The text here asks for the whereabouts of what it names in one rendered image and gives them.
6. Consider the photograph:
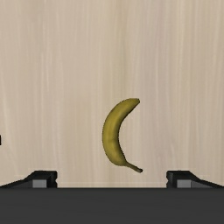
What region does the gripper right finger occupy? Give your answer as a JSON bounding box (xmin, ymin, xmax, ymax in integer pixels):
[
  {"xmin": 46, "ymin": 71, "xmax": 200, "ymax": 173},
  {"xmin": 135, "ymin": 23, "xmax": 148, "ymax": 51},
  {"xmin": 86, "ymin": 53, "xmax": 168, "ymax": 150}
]
[{"xmin": 165, "ymin": 170, "xmax": 224, "ymax": 189}]

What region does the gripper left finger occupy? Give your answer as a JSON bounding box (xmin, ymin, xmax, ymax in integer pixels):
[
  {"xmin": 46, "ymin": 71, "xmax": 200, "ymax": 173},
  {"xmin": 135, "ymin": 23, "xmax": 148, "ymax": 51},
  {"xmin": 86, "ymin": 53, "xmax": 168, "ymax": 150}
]
[{"xmin": 0, "ymin": 170, "xmax": 59, "ymax": 189}]

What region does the yellow banana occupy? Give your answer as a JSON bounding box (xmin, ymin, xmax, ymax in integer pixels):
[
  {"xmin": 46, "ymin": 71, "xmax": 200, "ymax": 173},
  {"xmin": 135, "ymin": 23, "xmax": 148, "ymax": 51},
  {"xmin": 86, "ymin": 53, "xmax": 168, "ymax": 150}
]
[{"xmin": 101, "ymin": 98, "xmax": 144, "ymax": 174}]

